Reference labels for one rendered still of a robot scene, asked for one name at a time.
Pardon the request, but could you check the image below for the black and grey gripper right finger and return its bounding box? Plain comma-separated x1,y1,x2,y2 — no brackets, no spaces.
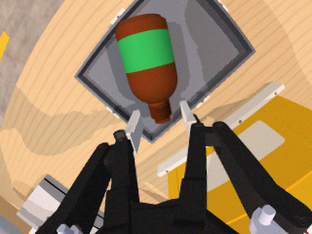
170,100,312,234

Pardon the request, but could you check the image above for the brown bottle with green label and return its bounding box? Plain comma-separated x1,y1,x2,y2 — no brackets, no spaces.
115,14,177,124

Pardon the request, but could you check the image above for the yellow box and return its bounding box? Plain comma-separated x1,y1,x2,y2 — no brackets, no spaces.
168,95,312,234

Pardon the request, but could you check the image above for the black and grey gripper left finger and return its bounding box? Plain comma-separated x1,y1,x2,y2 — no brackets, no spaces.
35,110,143,234

